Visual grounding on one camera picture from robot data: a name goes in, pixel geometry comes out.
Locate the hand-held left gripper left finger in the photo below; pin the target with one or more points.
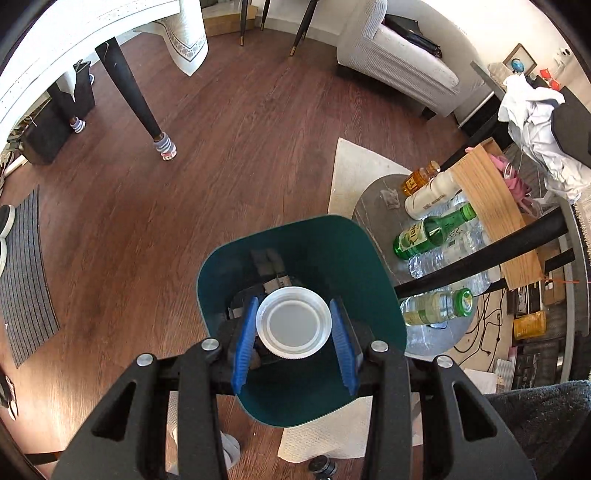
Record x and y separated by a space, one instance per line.
244 341

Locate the black storage box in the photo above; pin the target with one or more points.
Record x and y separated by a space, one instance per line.
51 134

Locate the pale patterned tablecloth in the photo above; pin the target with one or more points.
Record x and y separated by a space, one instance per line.
69 37

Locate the green glass bottle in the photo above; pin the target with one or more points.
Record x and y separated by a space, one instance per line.
415 237

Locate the white plastic lid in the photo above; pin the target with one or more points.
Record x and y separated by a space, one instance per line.
293 323

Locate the grey striped door mat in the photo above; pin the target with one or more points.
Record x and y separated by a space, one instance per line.
27 277

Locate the black round knob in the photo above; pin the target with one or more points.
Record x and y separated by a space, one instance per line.
322 465

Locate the black metal table frame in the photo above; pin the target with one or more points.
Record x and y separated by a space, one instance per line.
461 265

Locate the orange drink bottle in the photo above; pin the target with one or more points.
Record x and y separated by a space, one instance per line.
415 182

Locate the black handbag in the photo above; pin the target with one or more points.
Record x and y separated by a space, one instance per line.
411 34

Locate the pink plastic bag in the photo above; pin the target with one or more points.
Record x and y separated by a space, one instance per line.
508 180

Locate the small red flag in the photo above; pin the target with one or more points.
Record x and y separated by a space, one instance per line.
545 74
554 85

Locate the small clear wrapper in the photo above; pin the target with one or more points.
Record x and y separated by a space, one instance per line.
391 198

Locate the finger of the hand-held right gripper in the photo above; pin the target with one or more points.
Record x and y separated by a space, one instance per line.
575 124

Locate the pack of clear water bottles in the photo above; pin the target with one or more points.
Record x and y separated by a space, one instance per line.
443 254

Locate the wooden board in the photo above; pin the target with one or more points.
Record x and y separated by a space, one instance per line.
489 194

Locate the round grey side table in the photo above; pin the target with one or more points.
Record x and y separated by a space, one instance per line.
374 217

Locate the grey dining chair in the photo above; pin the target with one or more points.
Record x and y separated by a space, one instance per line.
243 27

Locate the black cabinet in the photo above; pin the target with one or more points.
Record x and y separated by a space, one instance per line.
480 120

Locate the black table leg striped sock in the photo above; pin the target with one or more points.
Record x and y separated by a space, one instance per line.
134 101
69 101

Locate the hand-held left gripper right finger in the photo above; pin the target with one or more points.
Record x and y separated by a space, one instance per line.
344 350

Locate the white slipper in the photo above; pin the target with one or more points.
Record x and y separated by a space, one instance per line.
231 450

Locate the brown cardboard box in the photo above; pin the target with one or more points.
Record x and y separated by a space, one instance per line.
226 23

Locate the dark grey fuzzy cloth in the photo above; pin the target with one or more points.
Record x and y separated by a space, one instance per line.
545 424

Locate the white milk bottle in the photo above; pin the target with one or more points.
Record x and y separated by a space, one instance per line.
429 198

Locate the pile of white clothes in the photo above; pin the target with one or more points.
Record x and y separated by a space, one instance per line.
531 120

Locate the teal trash bin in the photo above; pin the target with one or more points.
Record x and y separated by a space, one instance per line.
323 249

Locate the small blue globe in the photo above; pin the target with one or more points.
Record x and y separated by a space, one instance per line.
518 65

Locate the picture frame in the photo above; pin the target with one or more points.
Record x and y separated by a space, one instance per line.
519 50

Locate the yellow bag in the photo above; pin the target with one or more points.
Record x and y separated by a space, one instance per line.
530 325

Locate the white security camera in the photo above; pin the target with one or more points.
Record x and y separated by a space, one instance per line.
564 53

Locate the pale drink bottle green cap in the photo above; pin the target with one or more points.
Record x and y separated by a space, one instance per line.
434 307

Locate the black and white shoe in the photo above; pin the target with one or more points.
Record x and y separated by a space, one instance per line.
5 220

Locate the grey armchair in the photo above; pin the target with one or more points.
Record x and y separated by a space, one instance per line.
397 55

